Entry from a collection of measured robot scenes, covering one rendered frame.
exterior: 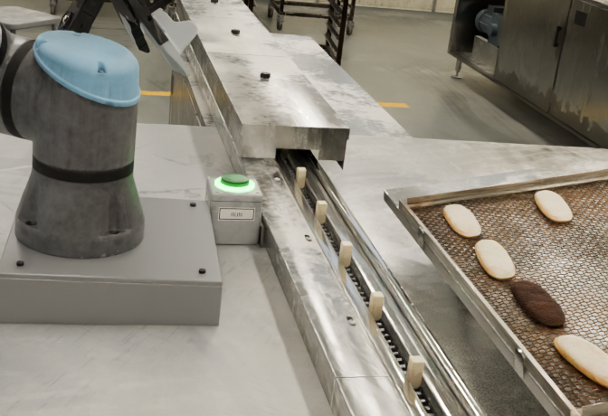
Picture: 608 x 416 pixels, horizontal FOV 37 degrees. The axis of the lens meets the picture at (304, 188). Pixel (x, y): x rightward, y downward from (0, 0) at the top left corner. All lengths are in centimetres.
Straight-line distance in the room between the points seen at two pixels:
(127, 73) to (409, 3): 753
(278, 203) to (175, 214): 18
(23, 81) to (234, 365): 39
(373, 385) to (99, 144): 40
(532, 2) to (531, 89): 48
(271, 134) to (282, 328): 49
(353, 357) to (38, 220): 39
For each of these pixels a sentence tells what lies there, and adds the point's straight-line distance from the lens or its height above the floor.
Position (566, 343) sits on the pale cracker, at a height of 91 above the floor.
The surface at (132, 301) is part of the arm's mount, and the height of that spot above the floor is 85.
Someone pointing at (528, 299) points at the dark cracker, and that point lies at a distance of 103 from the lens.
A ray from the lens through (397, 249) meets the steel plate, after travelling 131.
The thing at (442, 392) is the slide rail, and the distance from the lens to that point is 94.
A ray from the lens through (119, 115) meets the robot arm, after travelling 103.
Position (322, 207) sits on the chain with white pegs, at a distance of 130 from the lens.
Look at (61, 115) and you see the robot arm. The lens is 102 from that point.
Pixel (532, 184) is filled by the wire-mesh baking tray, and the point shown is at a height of 93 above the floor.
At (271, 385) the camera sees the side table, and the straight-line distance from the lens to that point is 96.
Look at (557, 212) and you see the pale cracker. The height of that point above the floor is 93.
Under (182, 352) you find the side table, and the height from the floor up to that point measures 82.
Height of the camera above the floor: 134
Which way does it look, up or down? 20 degrees down
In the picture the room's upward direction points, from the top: 7 degrees clockwise
